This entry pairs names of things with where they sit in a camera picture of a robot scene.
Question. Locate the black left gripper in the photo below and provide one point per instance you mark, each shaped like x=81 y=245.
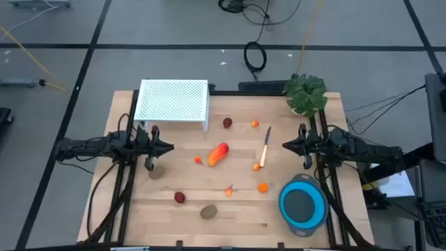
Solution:
x=146 y=146

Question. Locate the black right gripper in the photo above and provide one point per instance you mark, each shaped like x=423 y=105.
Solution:
x=313 y=146

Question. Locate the brown toy kiwi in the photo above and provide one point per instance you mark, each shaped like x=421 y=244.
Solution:
x=208 y=211
x=157 y=172

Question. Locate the small orange fruit piece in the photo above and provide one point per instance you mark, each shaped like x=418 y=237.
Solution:
x=198 y=160
x=255 y=123

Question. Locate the orange yellow fruit wedge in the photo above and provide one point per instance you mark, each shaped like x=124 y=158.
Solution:
x=256 y=167

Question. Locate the dark red toy plum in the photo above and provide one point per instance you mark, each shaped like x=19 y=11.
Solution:
x=180 y=197
x=227 y=122

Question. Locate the orange toy fruit chunk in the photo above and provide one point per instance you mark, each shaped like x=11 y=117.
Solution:
x=263 y=187

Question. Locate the red yellow toy mango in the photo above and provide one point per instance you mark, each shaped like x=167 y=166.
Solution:
x=218 y=154

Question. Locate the blue collapsible bowl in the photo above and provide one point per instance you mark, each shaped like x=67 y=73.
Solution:
x=299 y=205

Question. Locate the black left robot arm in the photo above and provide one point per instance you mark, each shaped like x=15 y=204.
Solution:
x=87 y=146

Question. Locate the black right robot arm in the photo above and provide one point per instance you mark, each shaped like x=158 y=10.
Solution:
x=366 y=151

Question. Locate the yellow orange fruit cube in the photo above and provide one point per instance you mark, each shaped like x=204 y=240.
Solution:
x=228 y=191

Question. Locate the white perforated metal shelf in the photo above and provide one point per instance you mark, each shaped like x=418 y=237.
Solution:
x=170 y=99

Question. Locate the green potted plant, white pot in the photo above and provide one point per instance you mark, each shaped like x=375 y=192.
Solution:
x=306 y=94

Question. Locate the black power strip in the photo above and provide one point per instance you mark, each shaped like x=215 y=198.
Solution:
x=261 y=86

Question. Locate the black table clamp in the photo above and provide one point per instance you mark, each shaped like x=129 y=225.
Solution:
x=281 y=246
x=179 y=245

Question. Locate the white paper sheet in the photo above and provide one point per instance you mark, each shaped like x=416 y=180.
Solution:
x=393 y=186

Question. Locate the black laptop computer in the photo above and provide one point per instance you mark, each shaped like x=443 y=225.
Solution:
x=433 y=181

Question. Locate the grey computer monitor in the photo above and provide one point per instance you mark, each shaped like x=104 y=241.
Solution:
x=435 y=115

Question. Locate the grey stand foot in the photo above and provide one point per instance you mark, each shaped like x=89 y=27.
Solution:
x=38 y=4
x=17 y=82

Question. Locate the black floor object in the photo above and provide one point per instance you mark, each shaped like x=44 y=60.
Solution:
x=4 y=116

